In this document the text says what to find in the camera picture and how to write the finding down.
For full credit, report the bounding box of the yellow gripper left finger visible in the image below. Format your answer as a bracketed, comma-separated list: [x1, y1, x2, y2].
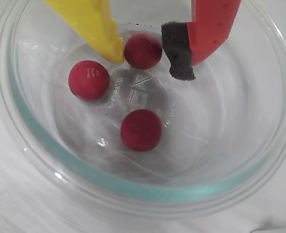
[45, 0, 124, 65]

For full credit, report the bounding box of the clear glass bowl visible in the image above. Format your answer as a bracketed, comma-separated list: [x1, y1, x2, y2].
[0, 0, 286, 218]

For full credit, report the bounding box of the red round candy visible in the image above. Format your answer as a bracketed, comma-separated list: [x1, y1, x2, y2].
[120, 109, 163, 152]
[124, 33, 163, 70]

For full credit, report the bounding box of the red candy with white print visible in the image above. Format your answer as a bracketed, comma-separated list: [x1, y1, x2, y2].
[68, 60, 111, 100]

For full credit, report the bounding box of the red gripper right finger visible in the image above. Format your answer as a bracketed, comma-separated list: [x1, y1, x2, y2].
[161, 0, 242, 81]

